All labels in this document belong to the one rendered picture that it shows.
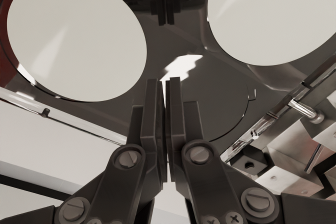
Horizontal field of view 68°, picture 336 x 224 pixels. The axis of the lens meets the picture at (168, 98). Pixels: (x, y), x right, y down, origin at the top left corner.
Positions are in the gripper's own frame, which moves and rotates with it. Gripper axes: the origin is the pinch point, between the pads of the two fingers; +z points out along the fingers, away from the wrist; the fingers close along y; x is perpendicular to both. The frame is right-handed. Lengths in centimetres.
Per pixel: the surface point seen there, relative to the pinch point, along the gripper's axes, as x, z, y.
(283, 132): -12.5, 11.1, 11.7
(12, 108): -11.2, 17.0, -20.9
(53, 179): -140, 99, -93
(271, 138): -13.7, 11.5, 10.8
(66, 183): -146, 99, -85
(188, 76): -3.2, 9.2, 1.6
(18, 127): -14.5, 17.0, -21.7
